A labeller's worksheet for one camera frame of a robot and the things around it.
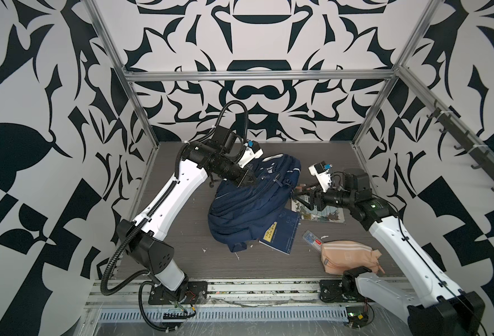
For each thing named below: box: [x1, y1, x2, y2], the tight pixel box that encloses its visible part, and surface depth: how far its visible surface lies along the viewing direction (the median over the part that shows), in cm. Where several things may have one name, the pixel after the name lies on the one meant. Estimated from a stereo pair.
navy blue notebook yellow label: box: [258, 208, 301, 255], surface depth 89 cm
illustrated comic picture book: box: [291, 197, 346, 224], surface depth 94 cm
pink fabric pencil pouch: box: [320, 240, 385, 275], surface depth 82 cm
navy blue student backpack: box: [208, 154, 301, 253], surface depth 71 cm
